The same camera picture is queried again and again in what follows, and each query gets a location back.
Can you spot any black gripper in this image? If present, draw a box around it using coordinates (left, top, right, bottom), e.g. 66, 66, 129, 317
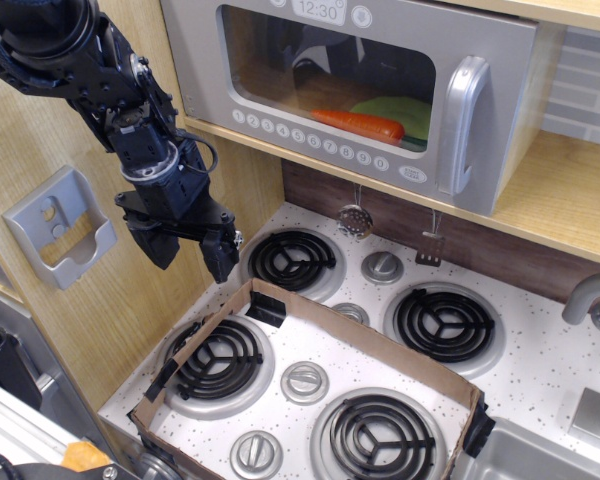
115, 170, 243, 284

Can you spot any silver toy microwave door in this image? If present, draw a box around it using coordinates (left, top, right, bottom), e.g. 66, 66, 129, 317
162, 1, 539, 215

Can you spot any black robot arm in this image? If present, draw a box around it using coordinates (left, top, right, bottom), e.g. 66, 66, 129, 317
0, 1, 242, 283

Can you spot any back left black burner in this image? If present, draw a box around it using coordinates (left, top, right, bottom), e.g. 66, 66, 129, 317
246, 230, 337, 292

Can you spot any black burner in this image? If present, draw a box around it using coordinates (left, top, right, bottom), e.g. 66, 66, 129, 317
246, 230, 337, 292
385, 286, 496, 364
175, 319, 268, 401
326, 394, 437, 479

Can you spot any front left black burner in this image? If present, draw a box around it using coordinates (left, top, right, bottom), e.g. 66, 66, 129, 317
175, 319, 268, 401

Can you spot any hanging silver strainer spoon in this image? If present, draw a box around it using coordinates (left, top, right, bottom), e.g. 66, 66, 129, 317
336, 184, 374, 241

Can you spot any middle silver stove knob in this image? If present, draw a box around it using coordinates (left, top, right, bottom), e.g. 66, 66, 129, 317
332, 302, 370, 326

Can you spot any silver stove knob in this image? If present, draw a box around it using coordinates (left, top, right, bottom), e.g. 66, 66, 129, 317
332, 302, 370, 326
230, 430, 284, 479
361, 251, 404, 285

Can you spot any centre front silver knob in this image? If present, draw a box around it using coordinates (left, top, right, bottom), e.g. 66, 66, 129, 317
280, 361, 330, 405

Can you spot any back silver stove knob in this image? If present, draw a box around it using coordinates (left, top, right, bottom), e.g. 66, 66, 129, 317
361, 251, 404, 285

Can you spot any front silver stove knob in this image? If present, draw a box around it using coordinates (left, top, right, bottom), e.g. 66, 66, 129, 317
230, 430, 284, 479

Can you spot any orange toy carrot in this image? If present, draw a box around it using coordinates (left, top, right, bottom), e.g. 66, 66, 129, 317
310, 109, 405, 145

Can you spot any silver oven knob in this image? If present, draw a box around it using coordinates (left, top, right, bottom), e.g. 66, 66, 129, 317
138, 453, 181, 480

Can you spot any orange tag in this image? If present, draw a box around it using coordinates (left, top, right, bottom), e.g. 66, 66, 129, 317
60, 441, 111, 473

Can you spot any hanging silver spatula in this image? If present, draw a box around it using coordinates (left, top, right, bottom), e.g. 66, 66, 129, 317
415, 210, 445, 267

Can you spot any green toy plate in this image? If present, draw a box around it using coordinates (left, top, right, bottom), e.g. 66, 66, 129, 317
351, 96, 432, 140

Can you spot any front right black burner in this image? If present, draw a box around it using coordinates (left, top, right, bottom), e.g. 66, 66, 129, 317
326, 394, 437, 479

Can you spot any back right black burner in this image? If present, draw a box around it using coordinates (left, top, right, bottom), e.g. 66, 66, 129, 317
385, 286, 496, 364

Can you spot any silver sink basin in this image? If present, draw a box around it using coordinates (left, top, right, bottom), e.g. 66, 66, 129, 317
450, 418, 600, 480

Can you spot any silver sink faucet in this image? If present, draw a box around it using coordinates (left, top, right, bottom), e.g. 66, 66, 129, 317
562, 274, 600, 330

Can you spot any grey wall phone holder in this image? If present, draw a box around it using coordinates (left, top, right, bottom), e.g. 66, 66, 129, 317
2, 165, 117, 290

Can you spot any brown cardboard frame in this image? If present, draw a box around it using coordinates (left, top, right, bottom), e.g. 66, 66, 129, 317
130, 280, 495, 479

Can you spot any silver faucet handle block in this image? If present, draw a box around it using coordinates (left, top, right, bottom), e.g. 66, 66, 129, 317
569, 388, 600, 448

